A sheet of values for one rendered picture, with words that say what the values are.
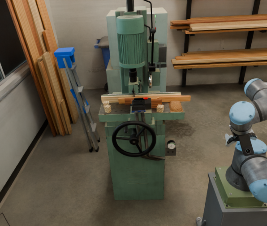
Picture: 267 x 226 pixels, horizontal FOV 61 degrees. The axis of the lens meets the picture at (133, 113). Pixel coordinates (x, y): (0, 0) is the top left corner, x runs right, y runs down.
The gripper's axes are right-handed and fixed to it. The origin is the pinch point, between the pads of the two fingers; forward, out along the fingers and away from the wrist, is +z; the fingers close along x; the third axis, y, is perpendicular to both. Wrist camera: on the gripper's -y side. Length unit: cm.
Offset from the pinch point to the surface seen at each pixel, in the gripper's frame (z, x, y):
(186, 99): 25, 22, 49
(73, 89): 32, 126, 101
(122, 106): 9, 67, 49
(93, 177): 77, 133, 22
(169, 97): 19, 34, 51
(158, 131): 24, 47, 29
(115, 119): 5, 72, 39
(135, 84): -1, 52, 57
